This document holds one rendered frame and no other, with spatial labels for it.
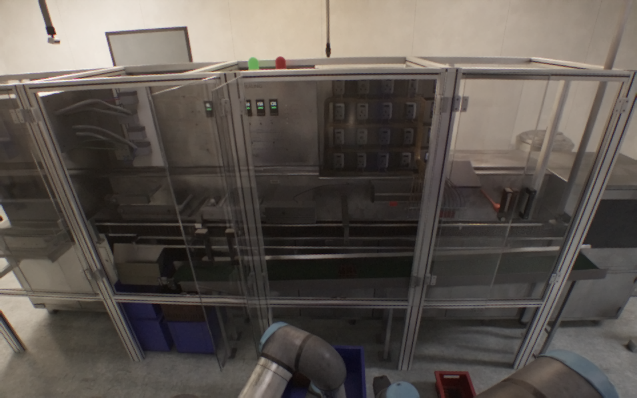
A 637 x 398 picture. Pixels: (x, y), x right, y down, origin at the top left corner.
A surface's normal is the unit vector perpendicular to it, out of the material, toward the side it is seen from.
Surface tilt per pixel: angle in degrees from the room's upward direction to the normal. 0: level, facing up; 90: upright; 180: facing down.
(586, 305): 90
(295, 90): 90
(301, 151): 90
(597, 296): 90
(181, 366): 0
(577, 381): 8
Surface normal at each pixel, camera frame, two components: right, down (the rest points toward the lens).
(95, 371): -0.03, -0.89
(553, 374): -0.13, -0.96
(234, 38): -0.04, 0.46
